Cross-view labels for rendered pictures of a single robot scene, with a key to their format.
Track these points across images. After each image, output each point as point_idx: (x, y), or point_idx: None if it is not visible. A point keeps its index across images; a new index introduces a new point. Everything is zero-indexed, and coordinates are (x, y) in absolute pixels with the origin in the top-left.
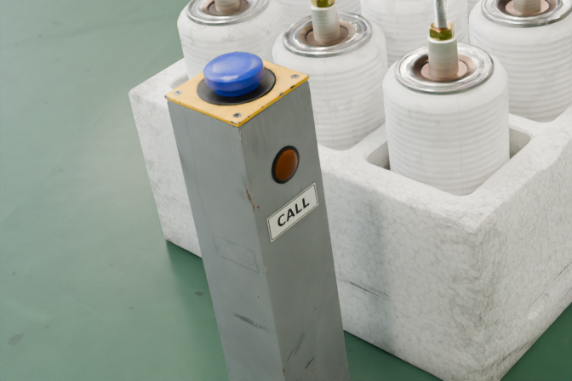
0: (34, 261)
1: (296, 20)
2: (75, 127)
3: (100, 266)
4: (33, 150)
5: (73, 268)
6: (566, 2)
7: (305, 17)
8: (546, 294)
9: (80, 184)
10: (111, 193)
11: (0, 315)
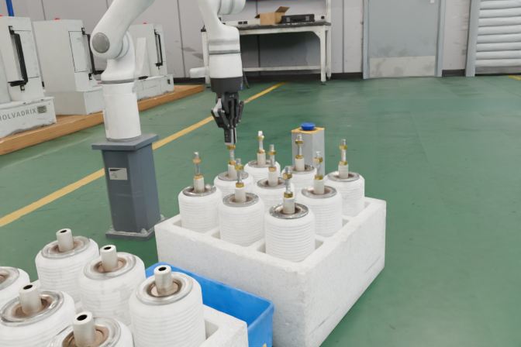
0: (433, 259)
1: (312, 170)
2: (498, 323)
3: (402, 258)
4: (505, 308)
5: (413, 257)
6: (220, 175)
7: (309, 171)
8: None
9: (450, 289)
10: (429, 285)
11: (425, 244)
